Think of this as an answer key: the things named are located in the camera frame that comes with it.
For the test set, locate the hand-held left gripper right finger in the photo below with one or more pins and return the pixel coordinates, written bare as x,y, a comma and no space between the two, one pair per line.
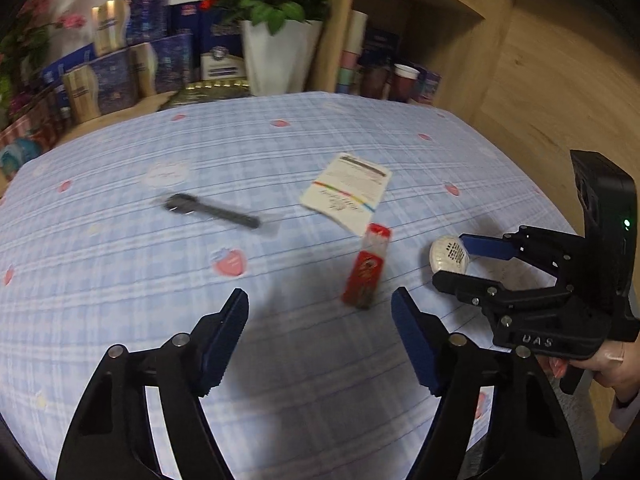
417,345

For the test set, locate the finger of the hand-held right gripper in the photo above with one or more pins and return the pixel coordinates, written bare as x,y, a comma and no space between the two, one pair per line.
487,248
475,292

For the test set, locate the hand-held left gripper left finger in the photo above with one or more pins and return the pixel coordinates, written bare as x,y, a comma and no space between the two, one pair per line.
225,340

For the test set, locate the red packet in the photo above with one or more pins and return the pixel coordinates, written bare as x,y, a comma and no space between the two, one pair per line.
367,270

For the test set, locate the person's right forearm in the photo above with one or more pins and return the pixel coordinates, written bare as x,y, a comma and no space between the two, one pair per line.
629,415

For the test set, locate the person's right hand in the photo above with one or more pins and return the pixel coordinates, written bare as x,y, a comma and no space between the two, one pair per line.
622,372

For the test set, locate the blue plaid tablecloth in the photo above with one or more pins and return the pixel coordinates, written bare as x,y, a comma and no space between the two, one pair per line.
300,360

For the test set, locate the black utensil in clear wrapper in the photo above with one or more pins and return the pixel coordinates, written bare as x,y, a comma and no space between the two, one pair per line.
210,210

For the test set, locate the white printed card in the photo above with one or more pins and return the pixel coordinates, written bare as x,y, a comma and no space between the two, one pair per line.
350,190

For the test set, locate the purple box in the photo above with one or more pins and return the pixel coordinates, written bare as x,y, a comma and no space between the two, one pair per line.
430,89

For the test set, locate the red paper cup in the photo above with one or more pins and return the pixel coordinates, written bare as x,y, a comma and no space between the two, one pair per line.
404,85

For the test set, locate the brown cup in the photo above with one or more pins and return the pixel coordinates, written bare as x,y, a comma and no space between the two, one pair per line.
375,82

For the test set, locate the wooden shelf unit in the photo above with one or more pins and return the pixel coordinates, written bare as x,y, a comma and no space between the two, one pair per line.
450,35

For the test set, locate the dark blue shelf box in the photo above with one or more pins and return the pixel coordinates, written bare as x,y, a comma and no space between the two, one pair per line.
382,45

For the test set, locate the stack of pastel cups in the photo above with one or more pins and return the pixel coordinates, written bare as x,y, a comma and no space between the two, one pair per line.
352,55

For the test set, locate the gold tray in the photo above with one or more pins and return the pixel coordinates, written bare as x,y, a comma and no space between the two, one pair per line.
210,92

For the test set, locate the white faceted vase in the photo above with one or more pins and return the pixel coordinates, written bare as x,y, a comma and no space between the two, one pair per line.
280,60

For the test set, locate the blue and white box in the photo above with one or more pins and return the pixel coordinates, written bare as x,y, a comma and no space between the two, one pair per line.
222,57

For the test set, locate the pink wavy container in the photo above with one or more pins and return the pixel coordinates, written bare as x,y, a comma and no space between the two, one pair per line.
25,140

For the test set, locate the flat blue box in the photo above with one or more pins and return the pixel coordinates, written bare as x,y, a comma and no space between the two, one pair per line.
65,65

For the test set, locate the small dark blue box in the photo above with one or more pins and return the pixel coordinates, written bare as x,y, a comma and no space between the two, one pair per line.
184,20

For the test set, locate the pink blossom bouquet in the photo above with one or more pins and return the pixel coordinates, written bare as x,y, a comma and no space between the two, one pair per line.
30,45

